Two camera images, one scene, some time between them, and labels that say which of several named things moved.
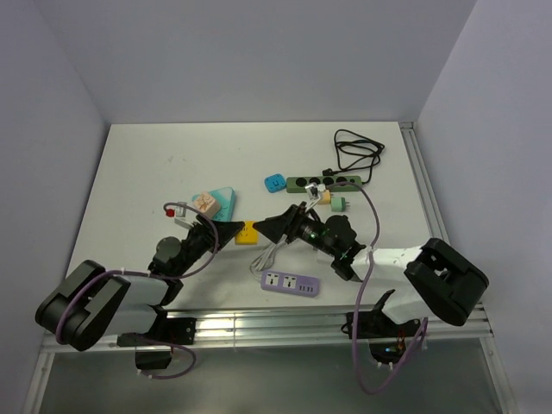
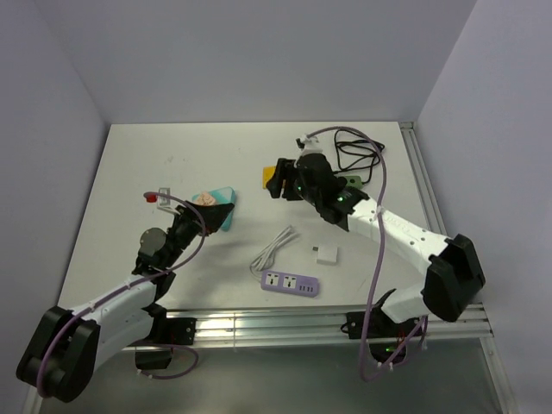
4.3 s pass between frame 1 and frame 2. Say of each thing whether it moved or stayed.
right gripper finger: moved
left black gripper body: moved
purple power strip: stayed
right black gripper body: moved
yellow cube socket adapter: moved
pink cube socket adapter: stayed
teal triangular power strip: stayed
